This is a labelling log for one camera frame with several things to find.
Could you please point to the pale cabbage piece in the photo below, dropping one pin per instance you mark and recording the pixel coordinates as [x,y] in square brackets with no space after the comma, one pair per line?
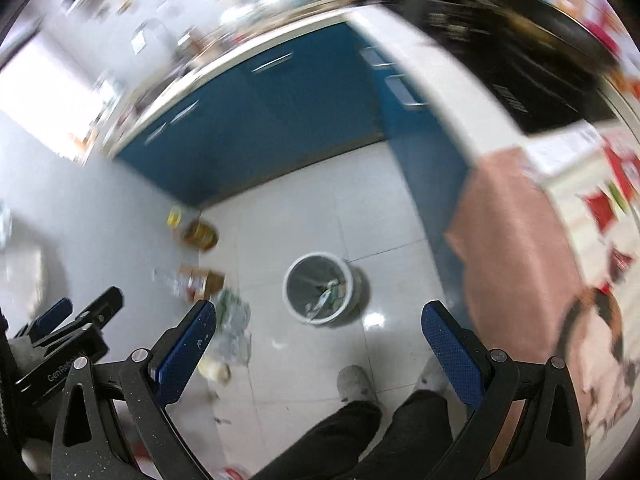
[214,371]

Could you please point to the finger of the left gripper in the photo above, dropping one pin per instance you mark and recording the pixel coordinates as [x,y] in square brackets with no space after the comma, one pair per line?
[44,324]
[98,314]

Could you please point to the left grey slipper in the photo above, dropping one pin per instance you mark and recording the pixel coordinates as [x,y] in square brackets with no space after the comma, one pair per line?
[353,385]

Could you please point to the left black trouser leg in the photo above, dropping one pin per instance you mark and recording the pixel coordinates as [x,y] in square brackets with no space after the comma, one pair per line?
[329,449]

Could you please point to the grey slipper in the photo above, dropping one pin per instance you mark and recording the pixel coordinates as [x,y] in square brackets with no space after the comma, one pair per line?
[432,378]
[353,385]

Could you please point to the black trouser leg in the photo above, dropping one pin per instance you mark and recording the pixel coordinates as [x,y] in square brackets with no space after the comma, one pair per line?
[329,449]
[417,438]

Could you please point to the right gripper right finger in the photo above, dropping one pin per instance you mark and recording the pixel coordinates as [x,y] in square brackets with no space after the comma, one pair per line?
[548,441]

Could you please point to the pink cloth towel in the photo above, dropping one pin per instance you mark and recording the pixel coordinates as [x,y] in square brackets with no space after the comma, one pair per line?
[519,273]

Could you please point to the black stove cooktop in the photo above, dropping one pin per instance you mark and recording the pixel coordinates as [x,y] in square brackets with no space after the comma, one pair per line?
[542,66]

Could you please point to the white round trash bin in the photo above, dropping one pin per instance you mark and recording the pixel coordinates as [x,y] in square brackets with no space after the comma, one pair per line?
[321,289]

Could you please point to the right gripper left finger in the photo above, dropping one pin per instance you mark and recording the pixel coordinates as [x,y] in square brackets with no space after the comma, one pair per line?
[88,439]

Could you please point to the clear crumpled plastic bag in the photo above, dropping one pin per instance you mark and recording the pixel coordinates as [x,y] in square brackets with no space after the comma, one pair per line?
[176,284]

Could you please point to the right black trouser leg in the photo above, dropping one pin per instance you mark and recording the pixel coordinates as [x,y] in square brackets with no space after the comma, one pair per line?
[417,438]

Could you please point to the clear bag with greens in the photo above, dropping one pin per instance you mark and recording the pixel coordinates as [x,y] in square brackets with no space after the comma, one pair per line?
[232,341]

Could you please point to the yellow cooking oil bottle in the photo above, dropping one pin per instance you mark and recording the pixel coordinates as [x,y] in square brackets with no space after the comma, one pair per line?
[195,233]

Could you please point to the brown cardboard box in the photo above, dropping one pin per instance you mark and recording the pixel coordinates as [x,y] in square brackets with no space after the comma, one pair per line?
[199,283]

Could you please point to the blue kitchen cabinets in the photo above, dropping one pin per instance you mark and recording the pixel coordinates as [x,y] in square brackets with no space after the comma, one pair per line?
[310,98]

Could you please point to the right grey slipper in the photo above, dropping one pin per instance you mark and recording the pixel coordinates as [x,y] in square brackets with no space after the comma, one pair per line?
[432,378]

